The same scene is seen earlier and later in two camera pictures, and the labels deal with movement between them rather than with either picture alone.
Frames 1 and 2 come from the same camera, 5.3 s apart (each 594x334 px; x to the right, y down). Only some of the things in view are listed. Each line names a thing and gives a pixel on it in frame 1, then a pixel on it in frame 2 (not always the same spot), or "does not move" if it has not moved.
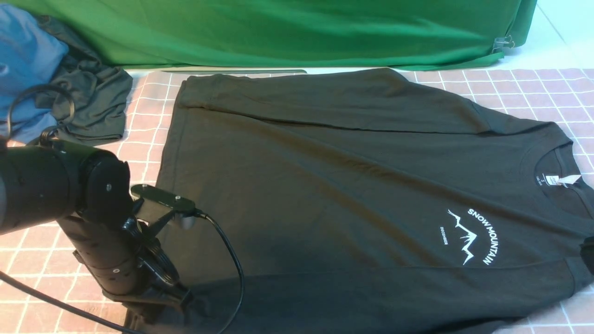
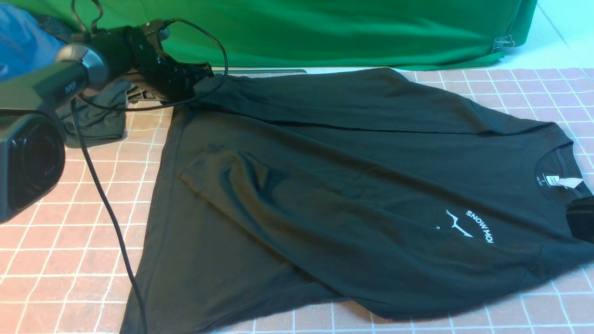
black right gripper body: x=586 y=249 -> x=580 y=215
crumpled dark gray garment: x=87 y=99 does not move
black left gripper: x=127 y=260 -> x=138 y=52
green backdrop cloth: x=242 y=34 does not move
